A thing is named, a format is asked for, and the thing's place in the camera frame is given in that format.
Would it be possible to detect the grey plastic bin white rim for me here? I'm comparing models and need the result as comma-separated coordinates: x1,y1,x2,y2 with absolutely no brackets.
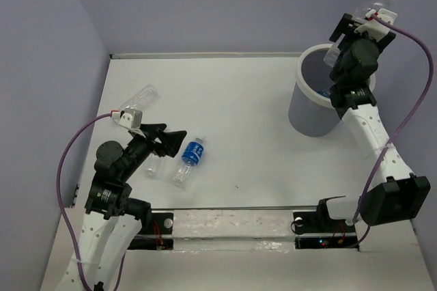
288,44,376,137

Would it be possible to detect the clear bottle near wall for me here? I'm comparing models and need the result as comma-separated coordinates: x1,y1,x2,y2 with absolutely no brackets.
119,85,160,111

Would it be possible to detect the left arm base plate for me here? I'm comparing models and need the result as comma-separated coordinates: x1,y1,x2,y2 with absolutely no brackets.
128,211,174,251

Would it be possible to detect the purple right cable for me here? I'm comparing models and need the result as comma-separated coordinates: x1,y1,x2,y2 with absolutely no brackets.
351,12,434,247

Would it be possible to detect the large clear bottle beige label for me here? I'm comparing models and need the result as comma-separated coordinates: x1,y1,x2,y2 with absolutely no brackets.
323,0,399,66

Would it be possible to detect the purple cable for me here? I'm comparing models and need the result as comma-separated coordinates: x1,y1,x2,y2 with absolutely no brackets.
56,113,127,291
351,12,434,247

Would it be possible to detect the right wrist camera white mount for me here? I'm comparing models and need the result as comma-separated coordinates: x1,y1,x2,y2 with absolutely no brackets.
355,8,397,42

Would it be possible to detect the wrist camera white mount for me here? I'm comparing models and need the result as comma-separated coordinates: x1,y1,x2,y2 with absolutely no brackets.
355,8,397,42
111,108,144,136

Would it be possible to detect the clear unlabelled bottle white cap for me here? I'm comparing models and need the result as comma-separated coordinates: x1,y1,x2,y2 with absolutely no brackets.
145,154,164,179

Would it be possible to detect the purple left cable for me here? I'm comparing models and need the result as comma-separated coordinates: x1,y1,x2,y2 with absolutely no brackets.
56,113,127,291

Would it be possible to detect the clear bottle blue label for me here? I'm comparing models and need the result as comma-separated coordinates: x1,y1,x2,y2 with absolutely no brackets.
317,89,330,98

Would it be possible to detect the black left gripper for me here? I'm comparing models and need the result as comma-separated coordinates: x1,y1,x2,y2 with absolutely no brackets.
119,122,187,179

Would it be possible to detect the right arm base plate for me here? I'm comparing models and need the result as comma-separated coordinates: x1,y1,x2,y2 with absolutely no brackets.
290,211,358,250

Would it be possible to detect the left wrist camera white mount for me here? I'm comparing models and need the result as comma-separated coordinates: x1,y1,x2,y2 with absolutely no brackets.
111,108,144,136

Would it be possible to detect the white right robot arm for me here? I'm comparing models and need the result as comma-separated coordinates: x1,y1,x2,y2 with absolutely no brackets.
314,9,431,231

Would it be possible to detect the blue label water bottle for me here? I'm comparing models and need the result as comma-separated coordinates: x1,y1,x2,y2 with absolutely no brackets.
173,137,206,188

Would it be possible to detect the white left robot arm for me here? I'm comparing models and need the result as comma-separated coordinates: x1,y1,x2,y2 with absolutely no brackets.
57,124,187,290

